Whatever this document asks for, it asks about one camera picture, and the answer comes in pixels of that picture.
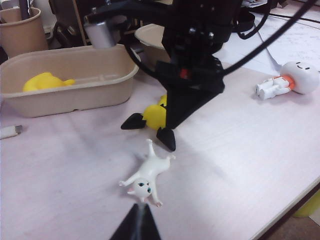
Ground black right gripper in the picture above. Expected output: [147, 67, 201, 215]
[155, 23, 235, 130]

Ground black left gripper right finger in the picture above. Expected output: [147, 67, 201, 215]
[138, 203, 162, 240]

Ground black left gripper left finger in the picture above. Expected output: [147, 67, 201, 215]
[108, 202, 141, 240]

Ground yellow black-eared mouse doll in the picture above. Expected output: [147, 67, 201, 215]
[120, 94, 177, 152]

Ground white cat doll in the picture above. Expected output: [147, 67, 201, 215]
[117, 138, 177, 209]

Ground white round-head orange-scarf doll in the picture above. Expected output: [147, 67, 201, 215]
[255, 60, 320, 101]

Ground yellow duck doll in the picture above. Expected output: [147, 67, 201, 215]
[22, 72, 76, 92]

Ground beige paper box with stain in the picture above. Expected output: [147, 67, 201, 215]
[0, 44, 140, 119]

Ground loose white paper sheets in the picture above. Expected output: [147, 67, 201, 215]
[221, 6, 320, 76]

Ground beige paper cup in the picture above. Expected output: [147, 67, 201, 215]
[0, 7, 49, 59]

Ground black pen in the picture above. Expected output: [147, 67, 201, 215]
[19, 0, 35, 21]

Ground looped black robot cable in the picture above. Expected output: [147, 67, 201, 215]
[121, 31, 164, 79]

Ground right wrist camera silver lens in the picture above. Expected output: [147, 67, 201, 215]
[83, 4, 141, 49]

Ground long black robot cable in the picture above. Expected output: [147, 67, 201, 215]
[221, 0, 312, 76]

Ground white USB cable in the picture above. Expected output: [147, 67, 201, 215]
[0, 124, 24, 140]

